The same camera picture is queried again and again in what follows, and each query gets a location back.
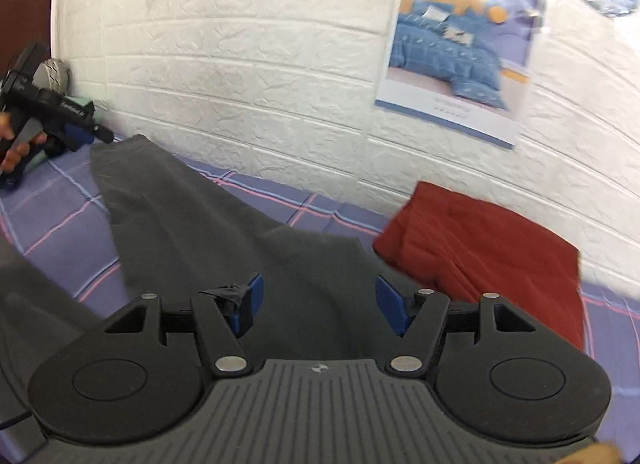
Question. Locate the wall poster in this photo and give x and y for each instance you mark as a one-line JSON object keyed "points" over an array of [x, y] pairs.
{"points": [[450, 54]]}

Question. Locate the dark grey pants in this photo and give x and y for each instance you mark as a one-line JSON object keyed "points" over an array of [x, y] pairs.
{"points": [[200, 234]]}

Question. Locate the person's left hand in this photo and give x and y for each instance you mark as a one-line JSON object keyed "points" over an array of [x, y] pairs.
{"points": [[11, 157]]}

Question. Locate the plaid purple bed sheet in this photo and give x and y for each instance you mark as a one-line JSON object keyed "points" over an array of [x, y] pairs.
{"points": [[55, 214]]}

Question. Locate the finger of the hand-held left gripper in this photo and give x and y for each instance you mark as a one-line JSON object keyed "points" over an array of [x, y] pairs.
{"points": [[80, 137]]}

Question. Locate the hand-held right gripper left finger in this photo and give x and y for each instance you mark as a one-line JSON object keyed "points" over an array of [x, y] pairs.
{"points": [[250, 296]]}

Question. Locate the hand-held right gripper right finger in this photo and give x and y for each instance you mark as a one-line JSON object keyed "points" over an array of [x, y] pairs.
{"points": [[390, 306]]}

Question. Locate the person's right hand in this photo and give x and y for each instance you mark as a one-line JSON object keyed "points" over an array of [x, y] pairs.
{"points": [[595, 456]]}

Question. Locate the patterned pillow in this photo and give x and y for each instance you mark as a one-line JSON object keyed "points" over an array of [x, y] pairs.
{"points": [[54, 75]]}

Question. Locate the red folded pants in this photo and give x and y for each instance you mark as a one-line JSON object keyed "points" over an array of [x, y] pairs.
{"points": [[480, 244]]}

